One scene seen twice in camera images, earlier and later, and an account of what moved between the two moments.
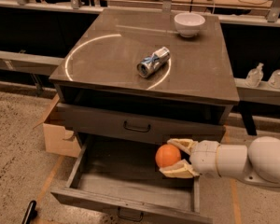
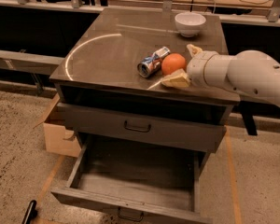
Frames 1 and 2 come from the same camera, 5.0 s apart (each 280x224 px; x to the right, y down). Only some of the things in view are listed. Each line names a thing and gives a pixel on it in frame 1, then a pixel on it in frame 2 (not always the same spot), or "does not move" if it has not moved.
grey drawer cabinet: [144, 77] does not move
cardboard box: [58, 140] does not move
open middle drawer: [119, 175] does not move
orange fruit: [167, 154] → [173, 62]
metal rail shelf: [24, 62] does not move
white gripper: [204, 158] → [198, 68]
